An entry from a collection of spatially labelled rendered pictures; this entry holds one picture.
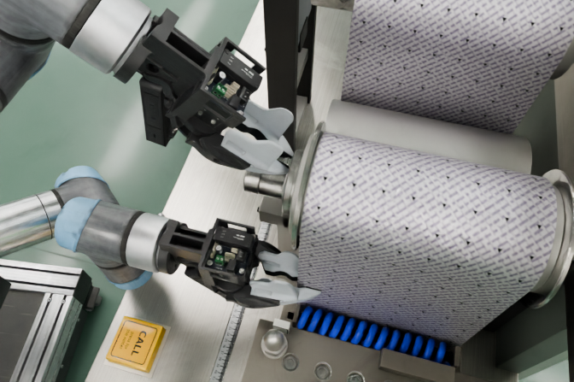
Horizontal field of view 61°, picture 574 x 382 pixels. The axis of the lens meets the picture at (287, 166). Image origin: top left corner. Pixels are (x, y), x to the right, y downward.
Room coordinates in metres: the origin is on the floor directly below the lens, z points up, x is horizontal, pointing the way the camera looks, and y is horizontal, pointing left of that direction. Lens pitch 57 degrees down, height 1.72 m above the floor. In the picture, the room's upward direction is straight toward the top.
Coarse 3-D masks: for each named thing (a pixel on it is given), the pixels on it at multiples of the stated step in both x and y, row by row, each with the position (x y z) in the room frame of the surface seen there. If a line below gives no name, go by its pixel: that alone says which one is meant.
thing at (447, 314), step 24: (312, 264) 0.22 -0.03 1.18; (336, 264) 0.21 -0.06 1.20; (336, 288) 0.21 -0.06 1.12; (360, 288) 0.20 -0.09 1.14; (384, 288) 0.19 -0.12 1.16; (408, 288) 0.19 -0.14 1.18; (432, 288) 0.18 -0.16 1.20; (336, 312) 0.20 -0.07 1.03; (360, 312) 0.20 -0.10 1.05; (384, 312) 0.19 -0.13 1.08; (408, 312) 0.18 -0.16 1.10; (432, 312) 0.18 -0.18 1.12; (456, 312) 0.17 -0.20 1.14; (480, 312) 0.16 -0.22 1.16; (432, 336) 0.17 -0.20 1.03; (456, 336) 0.16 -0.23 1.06
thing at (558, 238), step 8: (312, 136) 0.32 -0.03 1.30; (304, 152) 0.29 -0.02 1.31; (304, 160) 0.28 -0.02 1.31; (312, 168) 0.27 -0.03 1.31; (296, 184) 0.25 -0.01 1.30; (296, 192) 0.25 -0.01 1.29; (296, 200) 0.24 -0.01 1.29; (304, 200) 0.24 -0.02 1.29; (560, 200) 0.23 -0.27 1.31; (560, 208) 0.22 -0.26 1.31; (560, 216) 0.21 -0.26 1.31; (560, 224) 0.20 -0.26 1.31; (560, 232) 0.20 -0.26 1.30; (560, 240) 0.19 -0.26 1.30; (552, 248) 0.19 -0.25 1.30; (552, 256) 0.18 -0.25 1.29; (552, 264) 0.17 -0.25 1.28; (544, 272) 0.17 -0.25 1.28; (544, 280) 0.16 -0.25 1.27; (536, 288) 0.16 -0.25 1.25
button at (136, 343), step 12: (120, 324) 0.22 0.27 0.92; (132, 324) 0.21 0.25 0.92; (144, 324) 0.21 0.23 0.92; (120, 336) 0.20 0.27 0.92; (132, 336) 0.20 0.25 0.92; (144, 336) 0.20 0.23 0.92; (156, 336) 0.20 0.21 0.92; (120, 348) 0.18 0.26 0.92; (132, 348) 0.18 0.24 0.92; (144, 348) 0.18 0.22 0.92; (156, 348) 0.18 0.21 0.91; (108, 360) 0.16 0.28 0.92; (120, 360) 0.16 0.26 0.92; (132, 360) 0.16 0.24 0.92; (144, 360) 0.16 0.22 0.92
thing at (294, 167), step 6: (300, 150) 0.31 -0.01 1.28; (294, 156) 0.30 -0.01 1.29; (300, 156) 0.30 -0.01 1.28; (294, 162) 0.29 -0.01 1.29; (300, 162) 0.29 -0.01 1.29; (294, 168) 0.28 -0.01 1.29; (288, 174) 0.27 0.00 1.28; (294, 174) 0.27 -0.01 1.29; (288, 180) 0.27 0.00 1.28; (294, 180) 0.27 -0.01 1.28; (288, 186) 0.26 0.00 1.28; (294, 186) 0.26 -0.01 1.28; (288, 192) 0.26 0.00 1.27; (288, 198) 0.25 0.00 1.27; (282, 204) 0.25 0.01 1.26; (288, 204) 0.25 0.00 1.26; (282, 210) 0.25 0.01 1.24; (288, 210) 0.25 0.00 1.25
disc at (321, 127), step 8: (320, 128) 0.31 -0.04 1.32; (320, 136) 0.31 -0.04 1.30; (312, 144) 0.28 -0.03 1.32; (312, 152) 0.28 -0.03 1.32; (312, 160) 0.27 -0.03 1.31; (304, 168) 0.26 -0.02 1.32; (304, 176) 0.25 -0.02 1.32; (304, 184) 0.25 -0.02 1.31; (304, 192) 0.24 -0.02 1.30; (296, 208) 0.23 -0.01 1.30; (296, 216) 0.22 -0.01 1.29; (296, 224) 0.22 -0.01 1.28; (296, 232) 0.21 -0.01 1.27; (296, 240) 0.22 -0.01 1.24; (296, 248) 0.22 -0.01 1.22
